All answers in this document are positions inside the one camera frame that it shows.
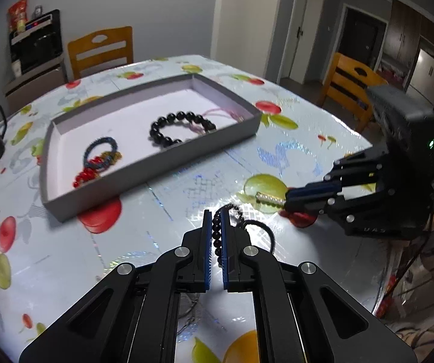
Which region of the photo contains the large black bead bracelet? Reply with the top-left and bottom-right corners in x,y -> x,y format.
149,110 -> 218,148

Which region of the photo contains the silver bead bracelet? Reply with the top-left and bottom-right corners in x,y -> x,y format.
256,192 -> 286,207

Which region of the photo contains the white door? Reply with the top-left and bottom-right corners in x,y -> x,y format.
283,0 -> 325,84

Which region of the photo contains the dark wooden cabinet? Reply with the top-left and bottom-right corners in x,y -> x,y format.
383,0 -> 434,61

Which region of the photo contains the red bead bracelet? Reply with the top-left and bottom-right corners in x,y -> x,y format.
73,155 -> 106,190

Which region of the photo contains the red snack bag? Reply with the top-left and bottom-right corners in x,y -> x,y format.
7,0 -> 29,33

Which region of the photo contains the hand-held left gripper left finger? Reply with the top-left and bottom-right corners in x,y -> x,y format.
18,209 -> 214,363

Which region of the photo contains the small black bead bracelet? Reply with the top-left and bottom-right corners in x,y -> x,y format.
211,203 -> 276,269

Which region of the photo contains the wooden chair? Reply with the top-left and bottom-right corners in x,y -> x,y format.
68,26 -> 134,80
317,52 -> 389,133

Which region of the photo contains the pink cord bracelet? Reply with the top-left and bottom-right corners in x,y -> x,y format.
192,106 -> 248,133

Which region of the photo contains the gold bracelet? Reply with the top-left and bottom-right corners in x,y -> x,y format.
100,150 -> 122,167

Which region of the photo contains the dark blue bead bracelet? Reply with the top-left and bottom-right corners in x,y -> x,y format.
83,137 -> 118,167

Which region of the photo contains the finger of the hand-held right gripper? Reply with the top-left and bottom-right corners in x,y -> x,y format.
283,185 -> 379,232
285,147 -> 390,202

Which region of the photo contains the fruit print tablecloth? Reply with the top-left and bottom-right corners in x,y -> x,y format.
0,55 -> 406,363

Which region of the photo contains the grey shallow tray box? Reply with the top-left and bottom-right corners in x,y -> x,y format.
40,73 -> 262,222

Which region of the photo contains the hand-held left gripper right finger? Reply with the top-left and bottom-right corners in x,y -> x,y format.
221,209 -> 418,363

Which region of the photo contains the dark door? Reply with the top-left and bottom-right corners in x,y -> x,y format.
340,4 -> 387,72

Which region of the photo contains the silver refrigerator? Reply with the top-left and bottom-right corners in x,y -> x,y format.
406,47 -> 434,106

